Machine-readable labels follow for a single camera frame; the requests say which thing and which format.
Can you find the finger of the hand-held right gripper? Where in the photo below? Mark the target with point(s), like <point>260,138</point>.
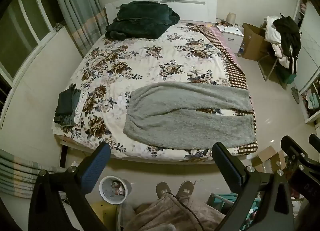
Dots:
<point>315,141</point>
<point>291,146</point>

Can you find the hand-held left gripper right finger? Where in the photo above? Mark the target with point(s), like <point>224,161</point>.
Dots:
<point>225,166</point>

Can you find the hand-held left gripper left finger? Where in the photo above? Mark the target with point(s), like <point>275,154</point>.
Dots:
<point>96,168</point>

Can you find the grey fluffy pants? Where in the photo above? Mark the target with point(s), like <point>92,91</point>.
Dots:
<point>187,126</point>

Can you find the small open cardboard box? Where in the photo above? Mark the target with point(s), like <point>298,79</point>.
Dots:
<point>270,158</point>

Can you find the white trash bin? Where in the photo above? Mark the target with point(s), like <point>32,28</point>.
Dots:
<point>113,189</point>

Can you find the teal plastic basket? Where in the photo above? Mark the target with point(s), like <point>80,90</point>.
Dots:
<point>225,202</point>

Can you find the folded clothes on wardrobe shelf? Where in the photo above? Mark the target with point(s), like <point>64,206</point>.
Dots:
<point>311,99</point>

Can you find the person's right slipper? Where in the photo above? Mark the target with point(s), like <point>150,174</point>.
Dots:
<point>185,191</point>

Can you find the person's slipper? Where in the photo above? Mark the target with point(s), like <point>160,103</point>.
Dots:
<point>185,191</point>
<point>163,191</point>

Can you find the yellow box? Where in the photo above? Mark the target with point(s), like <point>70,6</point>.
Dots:
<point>103,217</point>

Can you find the dark slipper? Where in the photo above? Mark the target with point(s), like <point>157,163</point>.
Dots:
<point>295,95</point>

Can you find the folded dark green clothes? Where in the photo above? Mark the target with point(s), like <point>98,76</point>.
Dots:
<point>71,118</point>

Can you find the person's left slipper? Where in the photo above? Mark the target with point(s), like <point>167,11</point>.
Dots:
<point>163,191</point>

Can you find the white folded garment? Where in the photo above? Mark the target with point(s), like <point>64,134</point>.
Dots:
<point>81,103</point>

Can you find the dark folded garment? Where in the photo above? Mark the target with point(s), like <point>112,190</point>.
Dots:
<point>63,103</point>

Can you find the striped cloth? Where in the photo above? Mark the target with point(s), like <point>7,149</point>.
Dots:
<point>17,173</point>

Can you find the folding chair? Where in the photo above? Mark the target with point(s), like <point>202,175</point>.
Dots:
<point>268,67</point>

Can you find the white wardrobe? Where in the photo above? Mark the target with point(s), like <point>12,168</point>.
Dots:
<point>308,36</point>

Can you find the large cardboard box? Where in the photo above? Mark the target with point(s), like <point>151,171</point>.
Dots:
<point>253,43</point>

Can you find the white clothes pile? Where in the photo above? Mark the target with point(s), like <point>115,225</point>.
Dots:
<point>272,33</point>

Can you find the floral blanket with checkered border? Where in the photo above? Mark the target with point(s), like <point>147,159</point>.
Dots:
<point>150,58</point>

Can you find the white nightstand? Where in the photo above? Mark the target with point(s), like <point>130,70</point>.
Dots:
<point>233,36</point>

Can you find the pink bed sheet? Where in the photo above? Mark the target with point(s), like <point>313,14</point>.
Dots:
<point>221,38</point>

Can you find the pale jar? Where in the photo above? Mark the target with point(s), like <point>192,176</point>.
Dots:
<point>231,18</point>

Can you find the dark green folded blanket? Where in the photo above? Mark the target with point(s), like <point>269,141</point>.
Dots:
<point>142,21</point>

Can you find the white framed window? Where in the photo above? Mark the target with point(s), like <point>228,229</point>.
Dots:
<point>27,28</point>

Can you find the grey-green curtain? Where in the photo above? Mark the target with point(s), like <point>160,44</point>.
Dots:
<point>75,8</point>

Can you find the white bed frame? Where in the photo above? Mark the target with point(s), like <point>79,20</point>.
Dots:
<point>195,8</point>

